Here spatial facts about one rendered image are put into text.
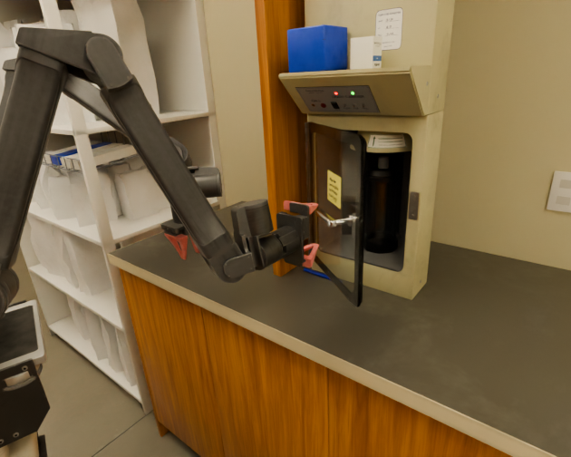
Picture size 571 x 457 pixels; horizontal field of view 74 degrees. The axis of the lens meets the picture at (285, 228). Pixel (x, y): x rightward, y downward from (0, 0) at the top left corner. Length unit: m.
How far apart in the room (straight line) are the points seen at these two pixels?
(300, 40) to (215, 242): 0.50
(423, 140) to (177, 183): 0.55
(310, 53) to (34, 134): 0.56
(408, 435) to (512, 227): 0.74
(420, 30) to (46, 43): 0.67
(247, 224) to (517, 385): 0.59
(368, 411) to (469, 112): 0.90
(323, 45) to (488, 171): 0.70
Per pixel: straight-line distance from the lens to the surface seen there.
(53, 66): 0.66
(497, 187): 1.36
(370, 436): 1.02
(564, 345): 1.04
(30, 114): 0.66
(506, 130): 1.33
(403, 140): 1.01
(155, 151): 0.65
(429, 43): 0.92
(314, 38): 0.92
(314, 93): 0.95
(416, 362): 0.88
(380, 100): 0.89
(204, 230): 0.67
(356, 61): 0.89
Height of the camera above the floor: 1.51
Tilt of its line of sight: 22 degrees down
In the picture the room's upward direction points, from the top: 3 degrees counter-clockwise
